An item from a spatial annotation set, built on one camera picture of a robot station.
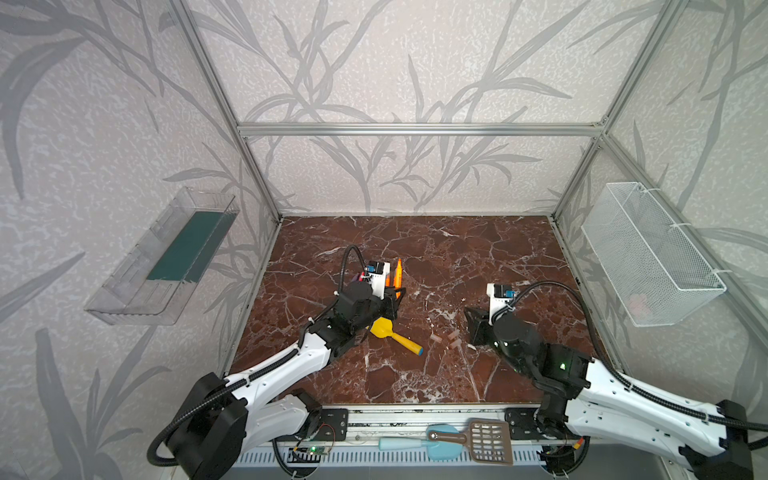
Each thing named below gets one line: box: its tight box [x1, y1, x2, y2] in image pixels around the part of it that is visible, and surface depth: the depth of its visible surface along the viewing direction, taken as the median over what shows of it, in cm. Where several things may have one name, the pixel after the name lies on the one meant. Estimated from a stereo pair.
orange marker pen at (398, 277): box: [393, 258, 403, 299], surface depth 79 cm
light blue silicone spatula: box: [378, 424, 463, 461], surface depth 72 cm
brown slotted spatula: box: [428, 419, 513, 466], surface depth 73 cm
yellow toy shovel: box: [370, 317, 425, 356], surface depth 89 cm
